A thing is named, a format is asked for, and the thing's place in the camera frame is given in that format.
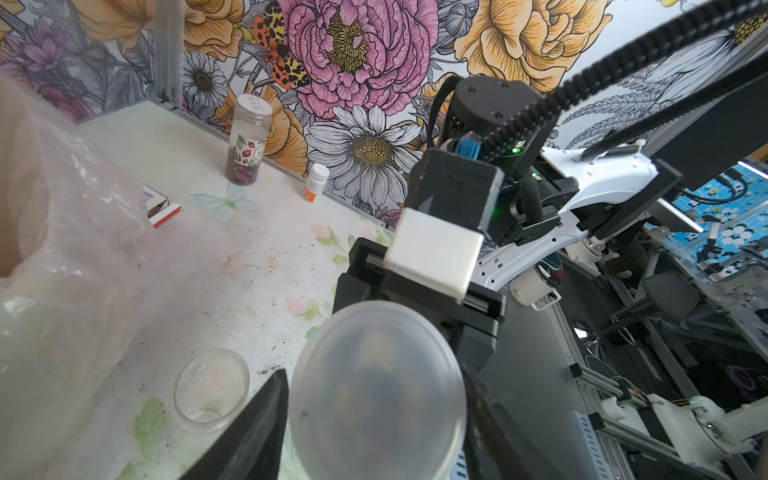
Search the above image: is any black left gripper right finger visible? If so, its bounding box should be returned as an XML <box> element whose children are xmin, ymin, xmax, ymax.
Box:
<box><xmin>461</xmin><ymin>365</ymin><xmax>564</xmax><ymax>479</ymax></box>

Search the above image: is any tall jar with white lid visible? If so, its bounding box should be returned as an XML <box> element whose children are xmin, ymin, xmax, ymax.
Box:
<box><xmin>225</xmin><ymin>93</ymin><xmax>273</xmax><ymax>186</ymax></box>

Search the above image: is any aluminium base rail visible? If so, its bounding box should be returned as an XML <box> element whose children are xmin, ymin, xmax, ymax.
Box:
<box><xmin>539</xmin><ymin>251</ymin><xmax>768</xmax><ymax>480</ymax></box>

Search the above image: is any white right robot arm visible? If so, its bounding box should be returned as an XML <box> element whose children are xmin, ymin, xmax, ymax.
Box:
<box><xmin>333</xmin><ymin>76</ymin><xmax>681</xmax><ymax>370</ymax></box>

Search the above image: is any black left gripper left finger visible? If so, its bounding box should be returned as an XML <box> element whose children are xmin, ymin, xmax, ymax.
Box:
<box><xmin>182</xmin><ymin>369</ymin><xmax>289</xmax><ymax>480</ymax></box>

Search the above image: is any bin with plastic liner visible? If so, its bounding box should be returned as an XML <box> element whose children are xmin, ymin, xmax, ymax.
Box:
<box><xmin>1</xmin><ymin>78</ymin><xmax>154</xmax><ymax>479</ymax></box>

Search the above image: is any pink tea packet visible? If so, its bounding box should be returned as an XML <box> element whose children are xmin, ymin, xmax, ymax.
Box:
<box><xmin>142</xmin><ymin>184</ymin><xmax>182</xmax><ymax>229</ymax></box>

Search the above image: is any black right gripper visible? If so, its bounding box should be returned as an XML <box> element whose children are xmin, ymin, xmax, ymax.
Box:
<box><xmin>332</xmin><ymin>237</ymin><xmax>507</xmax><ymax>372</ymax></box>

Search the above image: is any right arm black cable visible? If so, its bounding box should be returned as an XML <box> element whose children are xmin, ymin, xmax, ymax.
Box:
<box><xmin>479</xmin><ymin>0</ymin><xmax>768</xmax><ymax>160</ymax></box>

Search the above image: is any clear jar with dried flowers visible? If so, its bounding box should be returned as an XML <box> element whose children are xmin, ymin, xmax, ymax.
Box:
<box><xmin>170</xmin><ymin>348</ymin><xmax>250</xmax><ymax>434</ymax></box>

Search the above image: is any small white pill bottle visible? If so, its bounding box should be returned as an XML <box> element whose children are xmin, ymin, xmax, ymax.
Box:
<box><xmin>301</xmin><ymin>163</ymin><xmax>330</xmax><ymax>203</ymax></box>

